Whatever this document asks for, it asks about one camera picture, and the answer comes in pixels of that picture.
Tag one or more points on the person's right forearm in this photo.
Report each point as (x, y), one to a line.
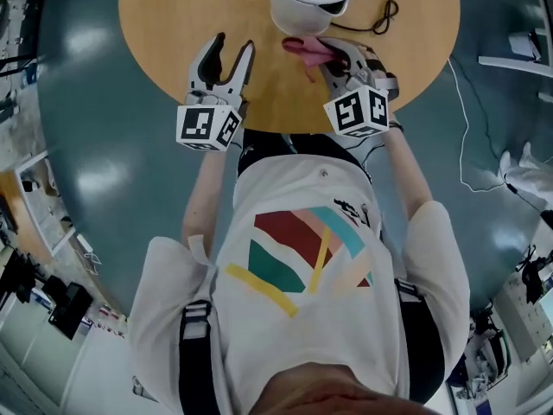
(408, 171)

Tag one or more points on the person's head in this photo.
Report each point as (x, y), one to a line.
(341, 391)

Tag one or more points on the person's left forearm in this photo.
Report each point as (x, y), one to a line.
(203, 197)

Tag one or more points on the white electric kettle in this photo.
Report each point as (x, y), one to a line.
(302, 2)

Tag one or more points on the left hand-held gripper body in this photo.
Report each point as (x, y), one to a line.
(198, 121)

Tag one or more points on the black equipment box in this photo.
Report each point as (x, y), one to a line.
(71, 307)

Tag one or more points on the person's white printed shirt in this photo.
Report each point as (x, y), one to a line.
(302, 318)

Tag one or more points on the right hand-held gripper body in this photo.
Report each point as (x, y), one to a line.
(358, 110)

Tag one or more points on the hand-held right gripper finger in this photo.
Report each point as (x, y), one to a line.
(334, 78)
(350, 50)

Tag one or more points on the person's right hand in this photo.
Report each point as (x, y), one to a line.
(375, 61)

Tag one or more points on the black wristband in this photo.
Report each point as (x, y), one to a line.
(396, 126)

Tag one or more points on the white desk frame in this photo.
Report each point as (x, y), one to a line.
(510, 64)

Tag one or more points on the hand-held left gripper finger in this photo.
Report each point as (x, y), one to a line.
(198, 69)
(243, 72)

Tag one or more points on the pink cloth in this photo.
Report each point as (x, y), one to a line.
(309, 50)

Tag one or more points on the wooden shelf unit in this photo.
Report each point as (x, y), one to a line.
(10, 197)

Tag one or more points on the person's black trousers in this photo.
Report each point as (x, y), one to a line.
(268, 143)

